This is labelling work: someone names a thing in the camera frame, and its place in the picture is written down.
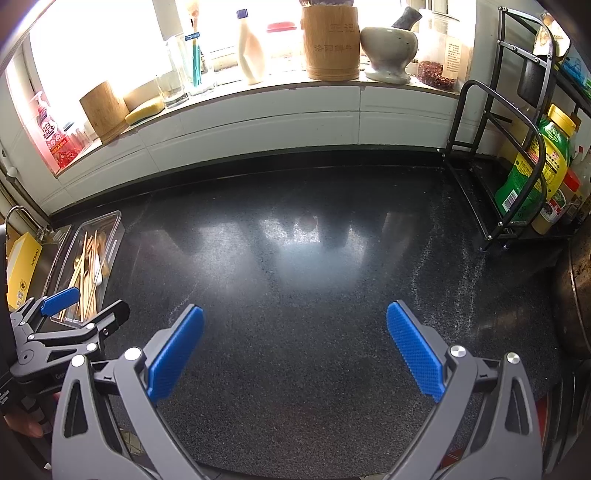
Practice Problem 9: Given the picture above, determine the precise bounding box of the pink soap pump bottle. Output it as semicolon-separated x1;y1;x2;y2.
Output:
30;90;77;169

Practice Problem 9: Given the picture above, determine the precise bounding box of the bamboo utensil holder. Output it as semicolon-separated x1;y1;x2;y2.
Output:
301;4;361;81

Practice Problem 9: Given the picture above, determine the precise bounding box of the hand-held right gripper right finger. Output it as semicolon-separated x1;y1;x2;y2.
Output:
383;301;542;480

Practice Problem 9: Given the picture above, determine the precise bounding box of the small glass jar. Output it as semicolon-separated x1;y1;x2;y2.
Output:
65;121;93;148

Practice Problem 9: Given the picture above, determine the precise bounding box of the person's left hand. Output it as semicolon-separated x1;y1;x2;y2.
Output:
2;394;59;439

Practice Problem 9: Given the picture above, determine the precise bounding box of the black hanging cup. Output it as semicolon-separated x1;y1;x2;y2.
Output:
517;60;552;102

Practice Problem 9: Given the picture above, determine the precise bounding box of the metal faucet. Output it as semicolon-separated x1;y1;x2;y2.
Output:
4;205;54;236

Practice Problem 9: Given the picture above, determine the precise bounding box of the clear plastic tray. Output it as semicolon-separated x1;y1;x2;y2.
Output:
46;210;123;329

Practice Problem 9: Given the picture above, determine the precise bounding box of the window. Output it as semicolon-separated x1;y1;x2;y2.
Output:
18;0;444;93

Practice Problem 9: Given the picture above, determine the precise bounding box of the white and orange bag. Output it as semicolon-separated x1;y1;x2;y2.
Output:
533;11;571;58

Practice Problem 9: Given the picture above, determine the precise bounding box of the clear glass with sticks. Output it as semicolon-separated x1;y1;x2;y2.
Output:
182;32;218;95

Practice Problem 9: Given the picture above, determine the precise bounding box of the white stone mortar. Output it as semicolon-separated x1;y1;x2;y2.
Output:
360;25;419;85

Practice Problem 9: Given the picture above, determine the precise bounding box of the dark pestle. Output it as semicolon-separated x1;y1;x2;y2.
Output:
392;6;423;32

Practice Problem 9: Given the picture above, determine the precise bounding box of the white plastic bottle blue cap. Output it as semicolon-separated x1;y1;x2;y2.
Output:
236;8;266;85

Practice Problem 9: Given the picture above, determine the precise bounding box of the clear container of dried chili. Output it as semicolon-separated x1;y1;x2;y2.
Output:
416;9;476;90

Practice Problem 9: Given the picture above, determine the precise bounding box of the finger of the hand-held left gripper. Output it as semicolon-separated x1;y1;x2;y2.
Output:
9;286;81;340
16;300;130;370

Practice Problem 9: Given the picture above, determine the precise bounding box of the red object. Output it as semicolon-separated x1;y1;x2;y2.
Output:
538;397;552;444

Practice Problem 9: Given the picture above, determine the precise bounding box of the empty bamboo holder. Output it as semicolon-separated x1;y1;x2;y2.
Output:
79;80;130;145

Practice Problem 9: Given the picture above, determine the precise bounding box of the red-capped yellow sauce jar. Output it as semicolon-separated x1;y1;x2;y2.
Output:
531;167;583;236

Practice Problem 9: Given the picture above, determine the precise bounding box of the green bottle with yellow cap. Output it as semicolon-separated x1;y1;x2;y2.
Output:
494;104;578;220

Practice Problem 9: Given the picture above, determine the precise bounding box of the teal stick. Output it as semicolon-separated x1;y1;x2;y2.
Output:
191;41;204;86

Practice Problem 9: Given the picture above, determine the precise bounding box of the yellow sponge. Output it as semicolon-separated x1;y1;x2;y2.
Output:
124;99;165;126

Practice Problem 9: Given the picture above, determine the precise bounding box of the red-lidded jar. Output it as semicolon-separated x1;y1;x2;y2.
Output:
265;21;303;72

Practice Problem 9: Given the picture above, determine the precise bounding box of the tall clear glass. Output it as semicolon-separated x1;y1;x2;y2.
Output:
157;34;190;109

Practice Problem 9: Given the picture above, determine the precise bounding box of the black metal rack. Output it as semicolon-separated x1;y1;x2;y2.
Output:
436;7;591;252

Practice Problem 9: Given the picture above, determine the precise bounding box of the dark metal wok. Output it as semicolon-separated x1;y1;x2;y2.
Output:
551;231;591;356

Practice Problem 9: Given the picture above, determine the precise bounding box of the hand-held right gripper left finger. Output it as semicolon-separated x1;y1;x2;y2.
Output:
52;305;205;480

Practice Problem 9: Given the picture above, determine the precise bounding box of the stainless steel sink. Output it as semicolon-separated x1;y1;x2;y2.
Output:
37;224;75;301

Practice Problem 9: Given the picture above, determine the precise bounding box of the yellow box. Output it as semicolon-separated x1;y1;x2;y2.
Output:
6;231;43;311

